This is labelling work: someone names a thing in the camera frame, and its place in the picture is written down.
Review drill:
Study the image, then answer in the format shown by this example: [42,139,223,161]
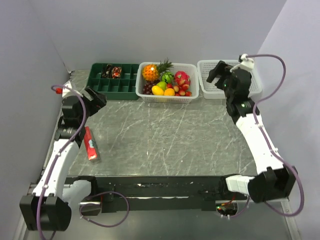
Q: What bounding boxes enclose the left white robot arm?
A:
[19,82,107,232]

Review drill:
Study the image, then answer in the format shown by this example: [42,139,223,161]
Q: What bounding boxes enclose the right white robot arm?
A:
[206,60,296,203]

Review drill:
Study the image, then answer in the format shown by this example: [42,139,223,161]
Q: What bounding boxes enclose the dark rolled tie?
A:
[101,63,113,79]

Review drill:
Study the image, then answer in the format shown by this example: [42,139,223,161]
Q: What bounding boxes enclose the green compartment tray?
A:
[86,63,139,101]

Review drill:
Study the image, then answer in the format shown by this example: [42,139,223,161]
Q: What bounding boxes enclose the red patterned rolled tie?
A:
[111,66,122,79]

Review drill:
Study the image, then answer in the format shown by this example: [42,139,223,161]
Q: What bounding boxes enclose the toy dragon fruit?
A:
[174,71,191,86]

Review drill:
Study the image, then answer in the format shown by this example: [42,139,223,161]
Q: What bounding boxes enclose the toy strawberry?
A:
[178,89,186,97]

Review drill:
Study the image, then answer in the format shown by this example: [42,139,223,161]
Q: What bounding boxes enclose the toy purple grapes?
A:
[142,79,160,95]

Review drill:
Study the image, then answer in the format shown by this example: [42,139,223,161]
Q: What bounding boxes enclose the red toothpaste box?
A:
[83,126,101,163]

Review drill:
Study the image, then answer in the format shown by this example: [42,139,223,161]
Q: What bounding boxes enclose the toy watermelon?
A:
[160,71,174,84]

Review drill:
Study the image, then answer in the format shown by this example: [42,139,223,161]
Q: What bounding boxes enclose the toy yellow mango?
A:
[151,85,165,96]

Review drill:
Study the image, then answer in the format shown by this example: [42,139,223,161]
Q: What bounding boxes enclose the toy orange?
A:
[163,88,176,97]

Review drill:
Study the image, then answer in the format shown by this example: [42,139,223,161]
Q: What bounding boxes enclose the toy pineapple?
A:
[142,58,173,82]

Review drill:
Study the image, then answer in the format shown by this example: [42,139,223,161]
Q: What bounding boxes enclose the toy green apple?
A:
[156,81,167,91]

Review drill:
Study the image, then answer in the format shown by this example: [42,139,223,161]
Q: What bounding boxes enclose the white fruit basket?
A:
[135,62,199,104]

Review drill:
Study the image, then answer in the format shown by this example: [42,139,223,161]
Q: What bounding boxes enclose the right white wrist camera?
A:
[229,54,255,73]

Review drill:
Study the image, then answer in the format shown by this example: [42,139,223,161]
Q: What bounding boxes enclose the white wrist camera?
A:
[54,80,76,99]
[229,54,255,73]

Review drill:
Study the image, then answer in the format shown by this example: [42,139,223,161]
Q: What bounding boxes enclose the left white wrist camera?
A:
[54,80,76,99]

